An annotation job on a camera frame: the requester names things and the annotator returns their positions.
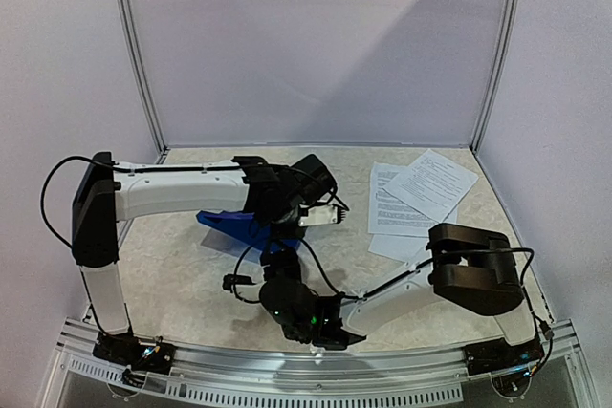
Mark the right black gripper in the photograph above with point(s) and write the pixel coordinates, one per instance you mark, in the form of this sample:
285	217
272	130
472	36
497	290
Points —
275	271

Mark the blue file folder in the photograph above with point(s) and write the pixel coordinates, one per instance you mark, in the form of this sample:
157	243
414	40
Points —
232	232

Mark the printed paper sheet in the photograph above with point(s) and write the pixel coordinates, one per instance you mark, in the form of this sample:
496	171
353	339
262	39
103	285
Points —
432	185
388	215

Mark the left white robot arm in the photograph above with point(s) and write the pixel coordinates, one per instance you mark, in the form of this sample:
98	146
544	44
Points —
286	197

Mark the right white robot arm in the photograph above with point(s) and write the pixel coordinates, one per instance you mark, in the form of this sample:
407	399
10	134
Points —
469	267

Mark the bottom white paper sheet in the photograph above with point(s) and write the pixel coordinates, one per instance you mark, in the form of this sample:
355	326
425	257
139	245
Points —
399	248

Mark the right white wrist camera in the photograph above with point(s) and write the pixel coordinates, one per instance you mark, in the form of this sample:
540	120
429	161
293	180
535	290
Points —
232	282

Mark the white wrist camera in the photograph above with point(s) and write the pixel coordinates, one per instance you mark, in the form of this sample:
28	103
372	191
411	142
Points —
232	282
325	214

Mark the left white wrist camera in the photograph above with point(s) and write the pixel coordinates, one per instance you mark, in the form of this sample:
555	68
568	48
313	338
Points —
325	214

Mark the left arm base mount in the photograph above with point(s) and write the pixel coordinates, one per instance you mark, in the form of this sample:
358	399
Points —
152	355

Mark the left aluminium corner post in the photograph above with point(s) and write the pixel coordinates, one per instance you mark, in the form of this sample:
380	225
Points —
133	46

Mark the aluminium corner post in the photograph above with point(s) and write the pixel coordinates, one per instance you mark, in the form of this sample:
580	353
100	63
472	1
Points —
501	50
133	46

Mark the perforated white cable tray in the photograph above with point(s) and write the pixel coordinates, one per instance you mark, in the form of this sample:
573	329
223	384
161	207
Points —
92	384

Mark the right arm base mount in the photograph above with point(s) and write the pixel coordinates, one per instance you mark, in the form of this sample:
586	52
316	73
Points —
493	356

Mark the aluminium front rail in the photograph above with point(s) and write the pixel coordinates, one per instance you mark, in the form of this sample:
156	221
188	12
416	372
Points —
292	370

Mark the right aluminium corner post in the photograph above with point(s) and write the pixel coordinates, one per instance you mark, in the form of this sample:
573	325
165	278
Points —
501	50

